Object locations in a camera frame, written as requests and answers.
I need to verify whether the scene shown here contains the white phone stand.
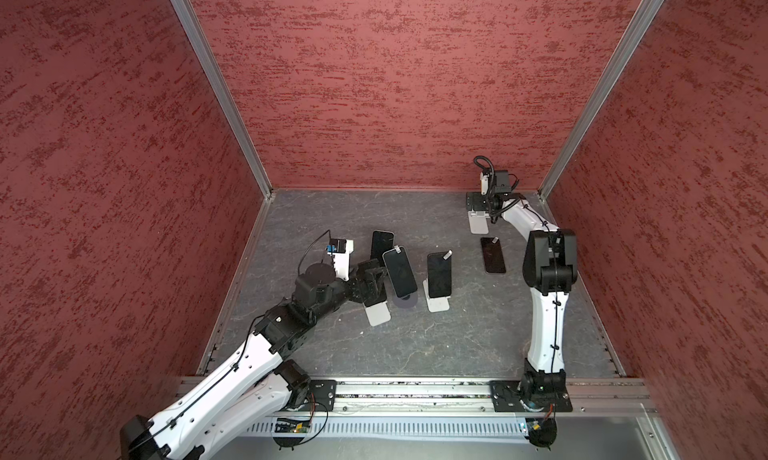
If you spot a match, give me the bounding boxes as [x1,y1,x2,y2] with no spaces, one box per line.
[423,280,450,313]
[467,211,489,235]

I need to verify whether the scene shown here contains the black phone with tag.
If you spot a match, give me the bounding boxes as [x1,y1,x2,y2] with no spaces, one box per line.
[427,251,452,299]
[382,246,417,299]

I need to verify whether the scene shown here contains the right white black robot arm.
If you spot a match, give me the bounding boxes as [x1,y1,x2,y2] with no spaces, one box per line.
[466,155,578,415]

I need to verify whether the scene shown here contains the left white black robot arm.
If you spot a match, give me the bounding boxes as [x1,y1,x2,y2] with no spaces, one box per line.
[120,260,387,459]

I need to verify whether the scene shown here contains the front left white stand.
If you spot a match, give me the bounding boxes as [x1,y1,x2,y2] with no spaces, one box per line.
[365,302,391,327]

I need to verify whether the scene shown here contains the tilted black phone with tag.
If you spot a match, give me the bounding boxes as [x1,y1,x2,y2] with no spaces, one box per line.
[382,246,417,299]

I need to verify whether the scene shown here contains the round dark purple stand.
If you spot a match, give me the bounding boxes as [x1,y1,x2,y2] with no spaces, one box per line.
[393,292,419,309]

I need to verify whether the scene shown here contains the back black phone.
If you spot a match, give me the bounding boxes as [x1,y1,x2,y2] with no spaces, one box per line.
[370,230,395,263]

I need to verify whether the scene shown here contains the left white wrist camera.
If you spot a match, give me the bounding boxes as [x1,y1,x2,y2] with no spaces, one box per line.
[326,238,354,281]

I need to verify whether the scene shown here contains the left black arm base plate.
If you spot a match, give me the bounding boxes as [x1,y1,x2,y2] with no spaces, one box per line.
[286,379,338,413]

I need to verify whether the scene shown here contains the white slotted cable duct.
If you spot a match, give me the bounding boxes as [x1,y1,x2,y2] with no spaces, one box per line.
[241,416,528,443]

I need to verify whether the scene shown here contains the left circuit board with wires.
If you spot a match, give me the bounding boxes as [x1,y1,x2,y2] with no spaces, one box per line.
[272,395,331,450]

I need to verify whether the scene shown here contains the circuit board with wires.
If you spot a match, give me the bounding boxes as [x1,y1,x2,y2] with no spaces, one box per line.
[272,395,331,450]
[526,404,558,450]

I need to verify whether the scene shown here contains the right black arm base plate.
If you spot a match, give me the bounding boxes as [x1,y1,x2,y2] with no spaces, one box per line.
[489,380,573,414]

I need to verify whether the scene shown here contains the aluminium front rail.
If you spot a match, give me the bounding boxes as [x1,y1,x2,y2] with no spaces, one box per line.
[173,375,655,418]

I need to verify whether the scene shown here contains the right circuit board with wires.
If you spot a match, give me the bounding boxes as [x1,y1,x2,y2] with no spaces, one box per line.
[526,404,558,450]

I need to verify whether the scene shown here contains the right aluminium corner post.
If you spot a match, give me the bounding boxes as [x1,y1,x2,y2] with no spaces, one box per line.
[538,0,666,202]

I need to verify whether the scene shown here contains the aluminium corner post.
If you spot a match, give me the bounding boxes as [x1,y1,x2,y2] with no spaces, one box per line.
[169,0,273,202]
[538,0,666,202]

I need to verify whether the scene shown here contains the left aluminium corner post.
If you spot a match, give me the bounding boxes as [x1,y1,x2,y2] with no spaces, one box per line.
[169,0,273,202]

